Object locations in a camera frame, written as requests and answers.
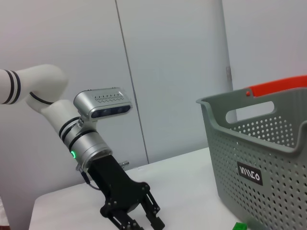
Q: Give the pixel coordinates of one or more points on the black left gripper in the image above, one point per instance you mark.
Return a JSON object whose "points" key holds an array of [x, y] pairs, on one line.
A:
{"points": [[115, 182]]}

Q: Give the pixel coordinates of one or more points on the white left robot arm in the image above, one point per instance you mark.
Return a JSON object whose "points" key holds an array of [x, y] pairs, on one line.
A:
{"points": [[48, 79]]}

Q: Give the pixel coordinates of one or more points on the grey perforated storage basket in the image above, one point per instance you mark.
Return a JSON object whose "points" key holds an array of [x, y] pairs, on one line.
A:
{"points": [[249, 176]]}

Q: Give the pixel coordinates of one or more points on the green wide toy brick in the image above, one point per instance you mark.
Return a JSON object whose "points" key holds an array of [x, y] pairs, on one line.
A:
{"points": [[239, 226]]}

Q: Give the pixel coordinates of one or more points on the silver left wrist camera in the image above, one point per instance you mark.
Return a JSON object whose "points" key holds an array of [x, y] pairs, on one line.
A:
{"points": [[103, 105]]}

